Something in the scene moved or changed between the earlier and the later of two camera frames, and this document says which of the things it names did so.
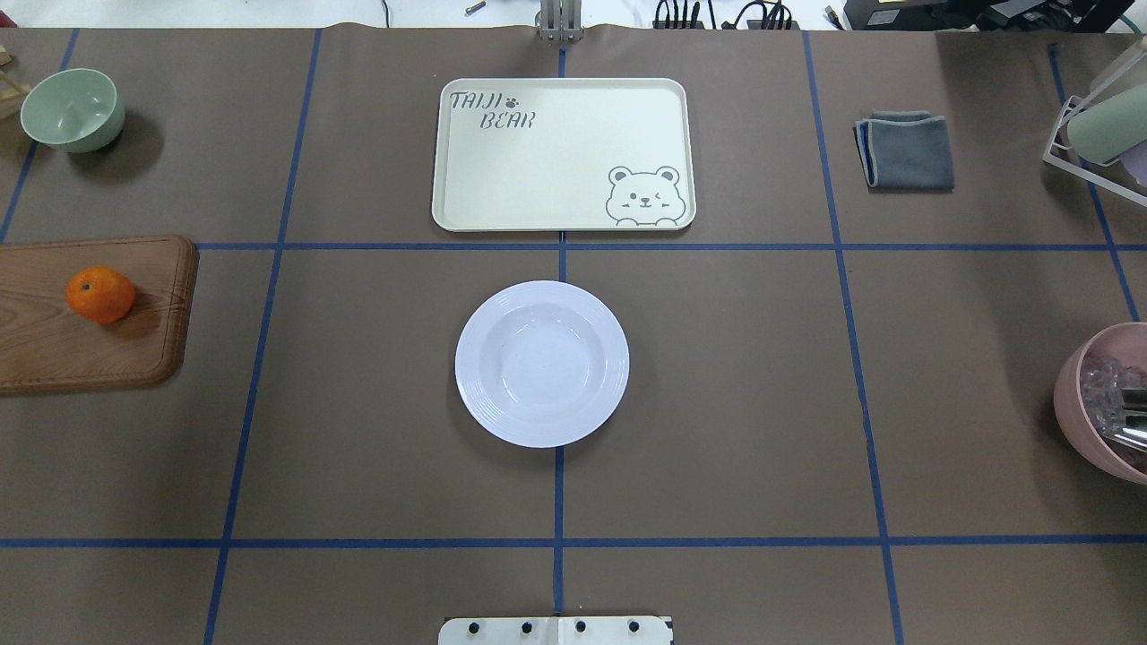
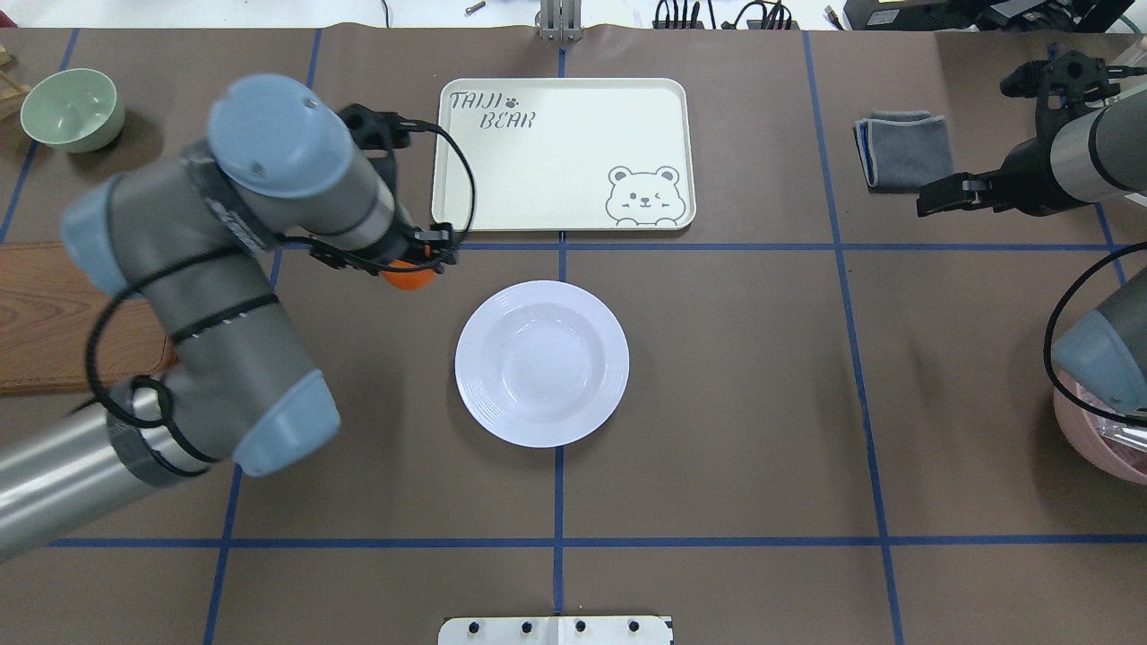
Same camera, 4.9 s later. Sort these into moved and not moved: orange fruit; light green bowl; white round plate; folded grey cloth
Moved: orange fruit
Not moved: white round plate; folded grey cloth; light green bowl
